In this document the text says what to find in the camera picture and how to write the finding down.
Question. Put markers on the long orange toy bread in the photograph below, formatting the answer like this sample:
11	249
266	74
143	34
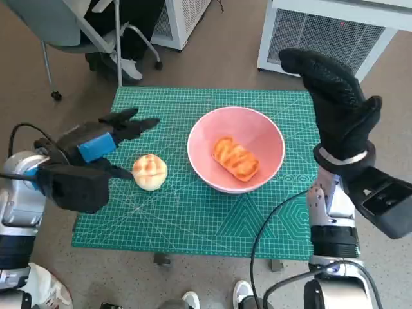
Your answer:
235	159

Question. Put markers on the metal table foot bracket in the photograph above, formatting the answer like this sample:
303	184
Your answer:
276	264
162	259

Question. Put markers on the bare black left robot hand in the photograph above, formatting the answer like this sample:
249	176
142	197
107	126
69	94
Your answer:
93	146

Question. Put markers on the round toy bread bun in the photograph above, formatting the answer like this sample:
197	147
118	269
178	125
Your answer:
150	174

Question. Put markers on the pink bowl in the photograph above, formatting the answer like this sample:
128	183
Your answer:
244	128

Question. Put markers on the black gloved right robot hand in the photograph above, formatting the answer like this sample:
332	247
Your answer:
341	112

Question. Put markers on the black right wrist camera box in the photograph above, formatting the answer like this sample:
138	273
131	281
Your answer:
383	206

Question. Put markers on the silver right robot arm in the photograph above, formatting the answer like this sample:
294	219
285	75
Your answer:
334	238

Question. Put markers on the person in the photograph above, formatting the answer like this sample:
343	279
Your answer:
242	289
135	32

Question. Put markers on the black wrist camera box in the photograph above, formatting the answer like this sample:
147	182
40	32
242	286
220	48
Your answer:
383	206
77	190

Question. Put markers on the green cutting mat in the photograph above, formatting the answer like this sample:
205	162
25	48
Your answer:
180	219

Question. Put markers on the grey chair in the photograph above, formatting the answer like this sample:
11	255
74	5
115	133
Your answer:
48	22

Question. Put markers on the small white mesh cabinet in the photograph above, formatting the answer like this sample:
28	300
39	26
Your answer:
180	22

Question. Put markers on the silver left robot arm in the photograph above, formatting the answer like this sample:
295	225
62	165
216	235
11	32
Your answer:
19	193

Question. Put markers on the white plastic bag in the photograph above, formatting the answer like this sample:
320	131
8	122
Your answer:
48	286

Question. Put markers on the large white mesh cabinet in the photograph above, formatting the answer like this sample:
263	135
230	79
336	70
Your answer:
322	32

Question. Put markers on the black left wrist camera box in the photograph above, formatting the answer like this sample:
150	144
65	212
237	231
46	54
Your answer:
77	190

